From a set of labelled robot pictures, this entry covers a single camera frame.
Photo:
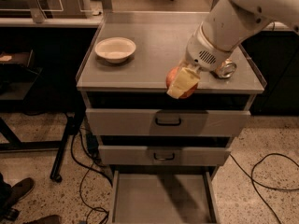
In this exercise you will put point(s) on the dark shoe lower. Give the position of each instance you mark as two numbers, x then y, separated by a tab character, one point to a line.
53	219

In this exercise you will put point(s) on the red apple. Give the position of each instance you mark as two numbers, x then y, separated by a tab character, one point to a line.
172	76

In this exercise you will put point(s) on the orange soda can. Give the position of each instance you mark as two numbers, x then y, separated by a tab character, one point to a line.
226	69

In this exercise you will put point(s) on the bottom grey open drawer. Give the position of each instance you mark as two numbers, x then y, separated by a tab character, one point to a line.
163	198

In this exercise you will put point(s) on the top grey drawer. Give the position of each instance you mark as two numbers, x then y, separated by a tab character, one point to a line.
160	122

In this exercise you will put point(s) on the black table frame left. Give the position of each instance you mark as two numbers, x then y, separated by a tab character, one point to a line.
13	143

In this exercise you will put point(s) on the middle grey drawer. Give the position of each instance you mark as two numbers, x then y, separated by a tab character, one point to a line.
181	156

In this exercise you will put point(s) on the white paper bowl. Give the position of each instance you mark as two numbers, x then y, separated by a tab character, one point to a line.
115	49

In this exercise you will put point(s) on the grey drawer cabinet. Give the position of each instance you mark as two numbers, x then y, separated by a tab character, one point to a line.
140	82

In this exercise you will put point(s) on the white horizontal rail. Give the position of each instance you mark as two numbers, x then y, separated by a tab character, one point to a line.
69	23

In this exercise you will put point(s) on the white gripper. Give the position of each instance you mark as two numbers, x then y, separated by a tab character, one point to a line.
202	54

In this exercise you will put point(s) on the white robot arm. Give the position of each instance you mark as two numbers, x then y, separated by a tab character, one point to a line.
227	25

